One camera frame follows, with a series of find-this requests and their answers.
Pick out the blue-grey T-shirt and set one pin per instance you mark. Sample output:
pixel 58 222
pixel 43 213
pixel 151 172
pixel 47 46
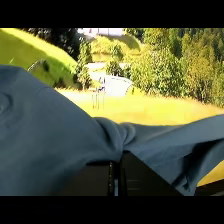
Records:
pixel 50 140

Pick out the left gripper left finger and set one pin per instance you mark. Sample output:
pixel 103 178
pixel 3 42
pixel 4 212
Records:
pixel 96 180

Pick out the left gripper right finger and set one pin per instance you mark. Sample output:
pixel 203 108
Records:
pixel 143 181

